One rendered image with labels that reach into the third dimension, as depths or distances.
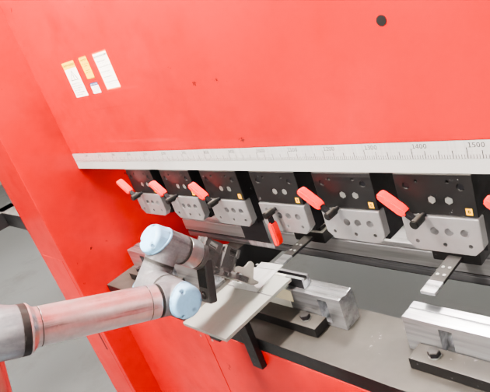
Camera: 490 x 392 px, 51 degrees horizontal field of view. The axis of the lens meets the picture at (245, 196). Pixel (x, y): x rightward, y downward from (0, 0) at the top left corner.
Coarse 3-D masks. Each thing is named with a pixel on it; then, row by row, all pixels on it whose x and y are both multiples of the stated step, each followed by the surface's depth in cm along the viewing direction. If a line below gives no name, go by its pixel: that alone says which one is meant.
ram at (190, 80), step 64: (0, 0) 172; (64, 0) 145; (128, 0) 125; (192, 0) 111; (256, 0) 99; (320, 0) 89; (384, 0) 82; (448, 0) 75; (128, 64) 139; (192, 64) 121; (256, 64) 107; (320, 64) 96; (384, 64) 87; (448, 64) 80; (64, 128) 187; (128, 128) 156; (192, 128) 134; (256, 128) 117; (320, 128) 104; (384, 128) 93; (448, 128) 85
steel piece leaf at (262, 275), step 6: (258, 270) 150; (264, 270) 149; (270, 270) 148; (258, 276) 147; (264, 276) 146; (270, 276) 145; (234, 282) 145; (240, 282) 147; (258, 282) 144; (264, 282) 143; (240, 288) 144; (246, 288) 142; (252, 288) 140; (258, 288) 141
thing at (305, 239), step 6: (324, 222) 156; (324, 228) 155; (300, 234) 160; (306, 234) 158; (312, 234) 156; (318, 234) 155; (324, 234) 154; (330, 234) 156; (300, 240) 157; (306, 240) 156; (312, 240) 158; (318, 240) 156; (324, 240) 154; (294, 246) 155; (300, 246) 154; (288, 252) 153; (294, 252) 152; (282, 258) 151; (288, 258) 150
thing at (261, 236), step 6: (258, 222) 139; (264, 222) 138; (246, 228) 145; (252, 228) 143; (258, 228) 141; (264, 228) 139; (246, 234) 146; (252, 234) 144; (258, 234) 142; (264, 234) 140; (270, 234) 140; (252, 240) 147; (258, 240) 144; (264, 240) 142; (270, 240) 140; (264, 246) 144; (270, 246) 143
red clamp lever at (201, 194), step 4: (188, 184) 141; (192, 184) 141; (196, 184) 141; (192, 188) 140; (196, 188) 140; (200, 188) 140; (196, 192) 140; (200, 192) 139; (204, 192) 140; (200, 196) 139; (204, 196) 139; (208, 200) 139; (212, 200) 139; (216, 200) 139; (208, 204) 138; (212, 204) 138; (216, 204) 139
